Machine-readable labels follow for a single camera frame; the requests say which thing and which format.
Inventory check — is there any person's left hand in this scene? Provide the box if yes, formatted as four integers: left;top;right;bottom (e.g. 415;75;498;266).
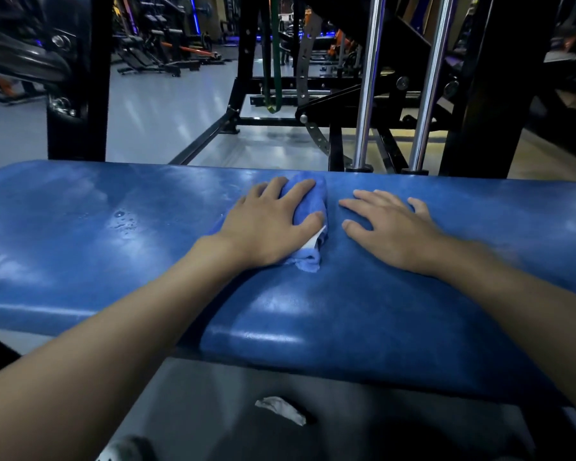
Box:
194;176;325;270

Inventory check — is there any black gym machine frame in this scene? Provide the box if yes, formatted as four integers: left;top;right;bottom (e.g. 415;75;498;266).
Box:
168;0;461;174
45;0;115;163

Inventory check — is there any blue bench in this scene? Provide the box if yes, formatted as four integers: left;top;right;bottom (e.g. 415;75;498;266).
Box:
0;160;576;442

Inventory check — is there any white crumpled paper scrap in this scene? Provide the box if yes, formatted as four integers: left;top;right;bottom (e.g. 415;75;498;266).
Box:
254;396;308;427

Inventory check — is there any person's right hand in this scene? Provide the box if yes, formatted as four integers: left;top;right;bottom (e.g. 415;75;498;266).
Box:
338;188;450;278

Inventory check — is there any black curved handle bar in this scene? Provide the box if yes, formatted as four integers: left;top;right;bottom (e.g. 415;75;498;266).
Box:
0;31;73;85

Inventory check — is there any blue microfibre cloth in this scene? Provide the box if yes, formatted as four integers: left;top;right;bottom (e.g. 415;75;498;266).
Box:
209;172;329;274

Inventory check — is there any grey perforated adjustment plate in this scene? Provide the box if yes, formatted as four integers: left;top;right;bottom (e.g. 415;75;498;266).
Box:
296;12;354;168

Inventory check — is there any green resistance band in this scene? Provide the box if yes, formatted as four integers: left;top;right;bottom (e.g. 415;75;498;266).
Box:
261;0;283;115

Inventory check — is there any person's white shoe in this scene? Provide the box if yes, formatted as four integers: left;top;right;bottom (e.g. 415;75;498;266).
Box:
95;435;157;461

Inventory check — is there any person's left forearm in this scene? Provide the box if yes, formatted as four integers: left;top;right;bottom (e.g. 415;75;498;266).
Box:
0;234;248;461

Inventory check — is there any person's right forearm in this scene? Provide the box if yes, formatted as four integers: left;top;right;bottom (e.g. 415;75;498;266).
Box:
427;237;576;428

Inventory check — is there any black incline bench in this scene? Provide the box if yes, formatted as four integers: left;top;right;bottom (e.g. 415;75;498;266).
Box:
113;33;202;77

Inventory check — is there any chrome guide rod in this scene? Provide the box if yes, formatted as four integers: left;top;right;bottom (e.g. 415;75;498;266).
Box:
402;0;458;176
346;0;388;174

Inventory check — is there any black machine upright column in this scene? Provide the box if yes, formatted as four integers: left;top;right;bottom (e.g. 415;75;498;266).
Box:
439;0;565;180

